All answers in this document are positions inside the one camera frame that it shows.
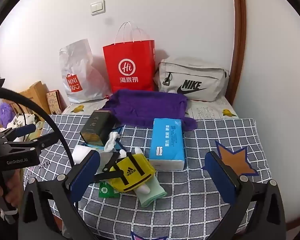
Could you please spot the red paper bag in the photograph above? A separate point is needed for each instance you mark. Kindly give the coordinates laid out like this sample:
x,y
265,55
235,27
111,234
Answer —
x,y
130,60

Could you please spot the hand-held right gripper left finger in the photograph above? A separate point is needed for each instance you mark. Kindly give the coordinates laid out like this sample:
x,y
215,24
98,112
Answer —
x,y
86,172

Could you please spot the blue tissue pack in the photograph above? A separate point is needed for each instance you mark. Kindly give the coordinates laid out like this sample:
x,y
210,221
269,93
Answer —
x,y
166,142

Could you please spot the dark green tin box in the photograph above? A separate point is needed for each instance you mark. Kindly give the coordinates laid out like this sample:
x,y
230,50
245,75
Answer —
x,y
95,127

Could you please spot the white light switch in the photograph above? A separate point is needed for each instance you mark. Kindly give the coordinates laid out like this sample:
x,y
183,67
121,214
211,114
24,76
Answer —
x,y
98,7

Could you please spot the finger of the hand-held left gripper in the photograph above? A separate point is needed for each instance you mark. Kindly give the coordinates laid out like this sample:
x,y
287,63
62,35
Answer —
x,y
23,130
43,142

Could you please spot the white printed bed sheet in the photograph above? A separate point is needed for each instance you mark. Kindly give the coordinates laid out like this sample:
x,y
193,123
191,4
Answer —
x,y
210,110

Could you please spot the grey waist bag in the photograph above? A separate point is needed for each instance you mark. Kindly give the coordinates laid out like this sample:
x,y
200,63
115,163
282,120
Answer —
x,y
195,72

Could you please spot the brown wooden frame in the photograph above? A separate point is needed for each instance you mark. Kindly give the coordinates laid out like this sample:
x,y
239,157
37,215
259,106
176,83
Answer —
x,y
240,42

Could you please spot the small yellow bag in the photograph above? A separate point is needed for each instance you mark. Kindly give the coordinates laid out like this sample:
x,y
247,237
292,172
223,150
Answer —
x,y
135,172

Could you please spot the grey checked blanket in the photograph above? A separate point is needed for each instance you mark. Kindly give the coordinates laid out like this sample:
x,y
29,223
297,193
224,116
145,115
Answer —
x,y
190,192

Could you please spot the mint green sock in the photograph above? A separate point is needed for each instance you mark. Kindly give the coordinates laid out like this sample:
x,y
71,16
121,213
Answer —
x,y
151,195

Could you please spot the purple knitted cloth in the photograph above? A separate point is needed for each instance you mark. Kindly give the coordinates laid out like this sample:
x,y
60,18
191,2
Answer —
x,y
145,107

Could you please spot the white plastic bag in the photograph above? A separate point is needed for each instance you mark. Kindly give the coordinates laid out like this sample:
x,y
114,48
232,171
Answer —
x,y
77,65

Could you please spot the patterned paper box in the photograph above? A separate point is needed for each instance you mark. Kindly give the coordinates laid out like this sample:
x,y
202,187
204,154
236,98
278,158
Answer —
x,y
53,101

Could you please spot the green card packet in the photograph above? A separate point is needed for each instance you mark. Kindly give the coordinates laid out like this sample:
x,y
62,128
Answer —
x,y
106,190

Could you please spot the cardboard box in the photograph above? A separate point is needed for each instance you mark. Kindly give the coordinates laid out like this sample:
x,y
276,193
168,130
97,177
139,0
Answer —
x,y
37,92

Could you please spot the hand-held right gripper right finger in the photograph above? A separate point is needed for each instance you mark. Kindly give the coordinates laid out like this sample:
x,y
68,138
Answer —
x,y
220,177

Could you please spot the purple plush toy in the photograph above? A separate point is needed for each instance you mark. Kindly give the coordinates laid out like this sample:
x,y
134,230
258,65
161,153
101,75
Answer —
x,y
5,112

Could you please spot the person's left hand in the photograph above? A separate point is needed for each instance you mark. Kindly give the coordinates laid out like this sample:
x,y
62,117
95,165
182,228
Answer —
x,y
16,187

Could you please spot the white spotted plush toy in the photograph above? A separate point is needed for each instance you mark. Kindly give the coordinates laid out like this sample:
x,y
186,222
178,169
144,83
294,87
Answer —
x,y
20,121

